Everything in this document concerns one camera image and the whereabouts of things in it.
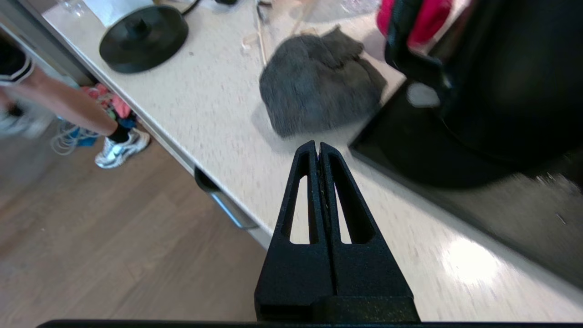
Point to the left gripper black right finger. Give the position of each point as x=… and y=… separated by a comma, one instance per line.
x=364, y=269

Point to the red rounded object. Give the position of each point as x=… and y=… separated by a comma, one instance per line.
x=432, y=18

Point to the black electric kettle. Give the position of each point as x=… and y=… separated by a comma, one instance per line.
x=501, y=91

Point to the colourful cloth pile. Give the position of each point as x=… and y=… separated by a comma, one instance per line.
x=119, y=107

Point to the dark grey fuzzy cloth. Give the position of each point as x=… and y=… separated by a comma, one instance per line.
x=314, y=86

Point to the black rectangular serving tray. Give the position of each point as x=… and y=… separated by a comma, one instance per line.
x=391, y=141

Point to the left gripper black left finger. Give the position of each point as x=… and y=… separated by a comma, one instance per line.
x=296, y=273

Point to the thin wooden stick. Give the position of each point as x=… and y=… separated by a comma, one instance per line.
x=261, y=36

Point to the black round kettle base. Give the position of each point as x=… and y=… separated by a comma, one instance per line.
x=145, y=41

